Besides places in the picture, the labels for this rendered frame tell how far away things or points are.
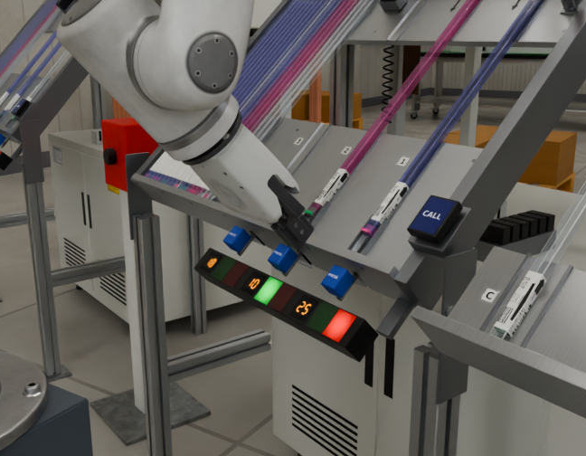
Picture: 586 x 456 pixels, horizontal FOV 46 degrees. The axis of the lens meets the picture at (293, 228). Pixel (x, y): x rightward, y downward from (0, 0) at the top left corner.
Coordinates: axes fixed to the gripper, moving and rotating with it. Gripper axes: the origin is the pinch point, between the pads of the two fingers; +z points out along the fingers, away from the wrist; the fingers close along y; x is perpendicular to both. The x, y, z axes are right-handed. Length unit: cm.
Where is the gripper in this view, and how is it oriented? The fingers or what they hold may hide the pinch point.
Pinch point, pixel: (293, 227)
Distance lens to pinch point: 75.8
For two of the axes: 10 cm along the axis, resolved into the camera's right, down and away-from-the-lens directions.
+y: 6.1, 2.1, -7.7
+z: 5.4, 6.0, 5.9
